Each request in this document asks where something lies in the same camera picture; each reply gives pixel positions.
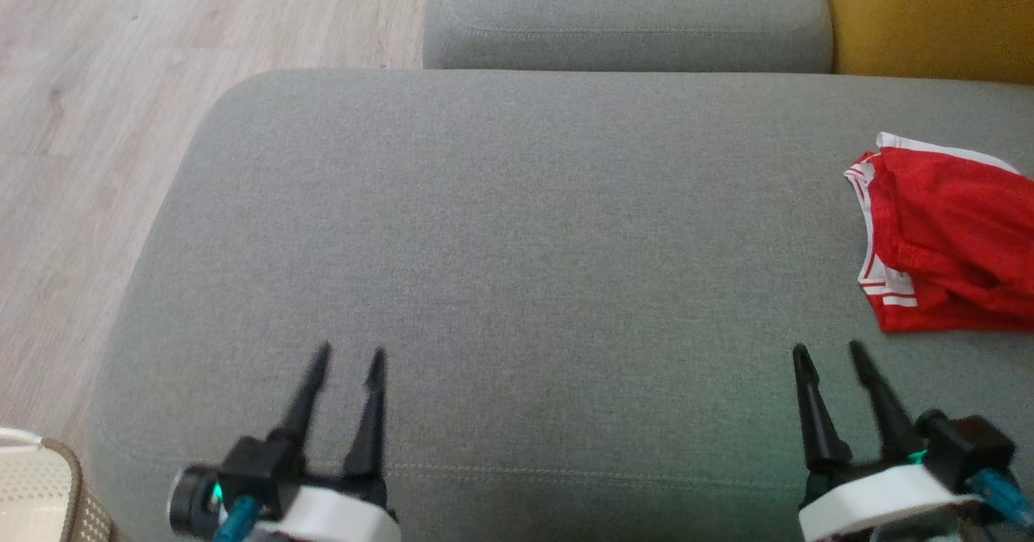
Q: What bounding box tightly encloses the beige woven laundry basket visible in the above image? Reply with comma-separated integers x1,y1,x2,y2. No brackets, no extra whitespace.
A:
0,426,116,542

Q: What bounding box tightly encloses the red basketball jersey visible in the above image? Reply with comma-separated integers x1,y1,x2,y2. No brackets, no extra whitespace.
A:
843,132,1034,334

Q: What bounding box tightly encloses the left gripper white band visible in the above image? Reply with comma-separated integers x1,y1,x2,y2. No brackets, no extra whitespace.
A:
258,342,402,542

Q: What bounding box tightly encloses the blue left camera cable plug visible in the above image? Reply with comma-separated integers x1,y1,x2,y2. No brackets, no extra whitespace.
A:
212,494,265,542

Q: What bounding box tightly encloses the blue right camera cable plug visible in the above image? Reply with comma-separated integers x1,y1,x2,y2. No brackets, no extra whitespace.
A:
968,469,1034,529

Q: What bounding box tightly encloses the yellow sofa cushion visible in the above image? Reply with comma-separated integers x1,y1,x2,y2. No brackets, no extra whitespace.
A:
813,0,1034,86

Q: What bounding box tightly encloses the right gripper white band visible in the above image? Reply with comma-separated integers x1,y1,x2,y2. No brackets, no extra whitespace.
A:
792,340,983,542

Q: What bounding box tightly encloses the blue camera cable plug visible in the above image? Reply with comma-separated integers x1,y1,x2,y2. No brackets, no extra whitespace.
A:
212,494,265,542
968,469,1034,529

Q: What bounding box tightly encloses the small grey sofa cushion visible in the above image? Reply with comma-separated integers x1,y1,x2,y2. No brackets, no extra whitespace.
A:
422,0,834,74

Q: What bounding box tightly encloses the large grey sofa seat cushion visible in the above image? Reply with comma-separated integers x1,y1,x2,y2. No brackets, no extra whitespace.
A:
85,69,1034,542

